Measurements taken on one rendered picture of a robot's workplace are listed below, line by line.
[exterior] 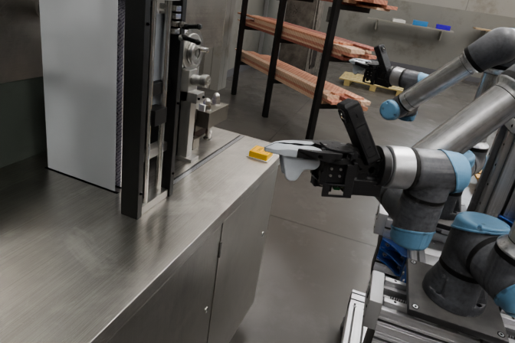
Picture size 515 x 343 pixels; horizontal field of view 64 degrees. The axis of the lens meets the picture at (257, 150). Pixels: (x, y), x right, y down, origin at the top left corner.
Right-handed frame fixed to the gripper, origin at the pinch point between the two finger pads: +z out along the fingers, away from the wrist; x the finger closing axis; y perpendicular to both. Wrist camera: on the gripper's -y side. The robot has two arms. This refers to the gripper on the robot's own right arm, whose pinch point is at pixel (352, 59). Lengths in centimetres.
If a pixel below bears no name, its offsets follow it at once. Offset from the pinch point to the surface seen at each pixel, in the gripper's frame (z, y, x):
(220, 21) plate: 75, -5, -10
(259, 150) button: -3, 23, -58
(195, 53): 10, -12, -77
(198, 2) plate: 66, -17, -31
